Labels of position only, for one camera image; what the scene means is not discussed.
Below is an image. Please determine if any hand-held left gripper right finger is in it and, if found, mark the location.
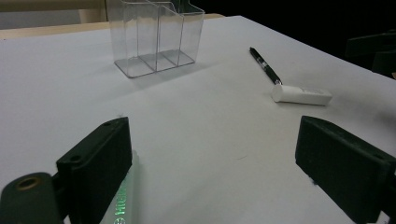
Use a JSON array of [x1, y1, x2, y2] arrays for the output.
[[294, 115, 396, 224]]

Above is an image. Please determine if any green marker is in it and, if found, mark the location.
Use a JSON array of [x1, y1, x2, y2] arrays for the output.
[[99, 150, 141, 224]]

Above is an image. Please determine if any clear plastic pen holder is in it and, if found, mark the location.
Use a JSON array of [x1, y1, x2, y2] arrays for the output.
[[106, 0, 205, 79]]

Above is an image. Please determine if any white marker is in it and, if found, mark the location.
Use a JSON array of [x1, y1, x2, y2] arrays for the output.
[[271, 83, 333, 106]]

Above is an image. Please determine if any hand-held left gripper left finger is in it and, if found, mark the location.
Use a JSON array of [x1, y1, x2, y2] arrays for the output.
[[55, 116, 134, 224]]

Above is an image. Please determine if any wooden table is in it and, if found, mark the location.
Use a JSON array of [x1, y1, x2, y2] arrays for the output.
[[0, 12, 226, 41]]

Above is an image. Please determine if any light wooden desk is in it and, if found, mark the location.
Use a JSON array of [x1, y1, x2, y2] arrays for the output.
[[0, 0, 108, 25]]

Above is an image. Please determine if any white table sheet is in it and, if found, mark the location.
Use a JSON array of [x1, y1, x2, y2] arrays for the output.
[[0, 15, 396, 224]]

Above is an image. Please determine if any black pen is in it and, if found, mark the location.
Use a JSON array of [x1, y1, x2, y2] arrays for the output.
[[248, 46, 283, 86]]

